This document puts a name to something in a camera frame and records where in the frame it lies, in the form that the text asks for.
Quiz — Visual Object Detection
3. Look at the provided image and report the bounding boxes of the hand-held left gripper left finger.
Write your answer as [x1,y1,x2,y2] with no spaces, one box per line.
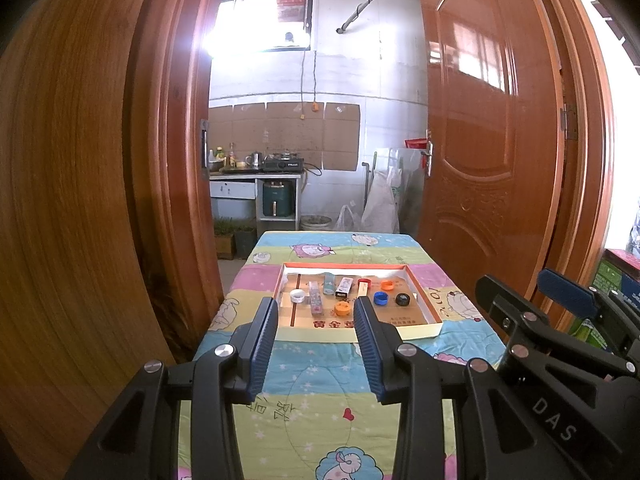
[65,296,279,480]

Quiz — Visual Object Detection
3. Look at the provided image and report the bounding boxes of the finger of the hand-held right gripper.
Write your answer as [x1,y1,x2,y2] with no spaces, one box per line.
[475,274,640,383]
[539,268,640,351]

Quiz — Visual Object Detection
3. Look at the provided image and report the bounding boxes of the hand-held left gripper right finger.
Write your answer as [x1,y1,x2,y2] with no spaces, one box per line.
[352,296,551,480]

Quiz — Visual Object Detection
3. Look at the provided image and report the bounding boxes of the shallow orange-rimmed cardboard box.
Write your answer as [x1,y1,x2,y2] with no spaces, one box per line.
[272,261,444,343]

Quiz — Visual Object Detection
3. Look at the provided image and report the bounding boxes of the cartoon sheep printed blanket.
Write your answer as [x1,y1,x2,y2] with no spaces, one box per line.
[177,231,508,480]

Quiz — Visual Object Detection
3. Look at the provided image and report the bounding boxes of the green printed carton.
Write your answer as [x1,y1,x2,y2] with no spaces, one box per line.
[565,250,640,356]

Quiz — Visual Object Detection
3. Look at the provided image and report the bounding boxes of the dark planter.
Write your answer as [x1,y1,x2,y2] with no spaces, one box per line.
[234,225,258,261]

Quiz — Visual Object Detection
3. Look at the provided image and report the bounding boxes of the wooden plant crate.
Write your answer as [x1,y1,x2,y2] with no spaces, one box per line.
[214,217,236,261]

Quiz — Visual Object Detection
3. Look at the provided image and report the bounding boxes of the white plastic bag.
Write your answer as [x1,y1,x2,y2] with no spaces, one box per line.
[334,204,362,232]

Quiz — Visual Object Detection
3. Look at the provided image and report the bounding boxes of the white woven sack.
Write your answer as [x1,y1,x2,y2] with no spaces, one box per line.
[361,167,403,233]

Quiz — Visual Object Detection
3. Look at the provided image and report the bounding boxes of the green air fryer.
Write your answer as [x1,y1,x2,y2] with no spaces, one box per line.
[262,181,295,218]

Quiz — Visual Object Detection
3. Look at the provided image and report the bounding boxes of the metal door hinge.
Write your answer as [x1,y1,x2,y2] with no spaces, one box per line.
[560,105,578,141]

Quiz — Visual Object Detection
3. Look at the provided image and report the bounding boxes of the white kitchen counter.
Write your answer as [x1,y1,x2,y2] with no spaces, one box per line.
[209,170,303,233]

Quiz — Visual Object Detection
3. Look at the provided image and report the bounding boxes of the brown wooden door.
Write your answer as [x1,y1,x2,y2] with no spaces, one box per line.
[417,0,568,331]

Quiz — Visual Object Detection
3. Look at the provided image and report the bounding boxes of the black gas stove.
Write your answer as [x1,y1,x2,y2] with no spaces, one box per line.
[263,154,306,172]

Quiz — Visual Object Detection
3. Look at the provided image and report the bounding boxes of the metal strike plate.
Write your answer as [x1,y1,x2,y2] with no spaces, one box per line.
[200,119,211,178]

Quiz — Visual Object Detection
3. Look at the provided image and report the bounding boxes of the window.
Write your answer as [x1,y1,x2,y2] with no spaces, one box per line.
[207,0,316,56]

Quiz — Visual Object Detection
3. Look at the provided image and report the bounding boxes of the red poster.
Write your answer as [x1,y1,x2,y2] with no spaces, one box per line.
[277,0,307,23]

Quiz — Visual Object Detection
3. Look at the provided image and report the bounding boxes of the metal wall pipe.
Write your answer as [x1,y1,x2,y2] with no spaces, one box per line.
[361,149,378,211]

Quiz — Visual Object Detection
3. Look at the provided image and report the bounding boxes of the wooden door frame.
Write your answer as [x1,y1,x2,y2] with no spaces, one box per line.
[125,0,616,366]

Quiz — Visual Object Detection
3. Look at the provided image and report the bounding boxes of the cardboard wall sheets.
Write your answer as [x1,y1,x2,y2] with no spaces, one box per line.
[209,101,362,172]

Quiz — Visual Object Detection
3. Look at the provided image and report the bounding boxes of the hanging cable with orange plug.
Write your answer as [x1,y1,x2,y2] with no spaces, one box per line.
[300,50,321,121]

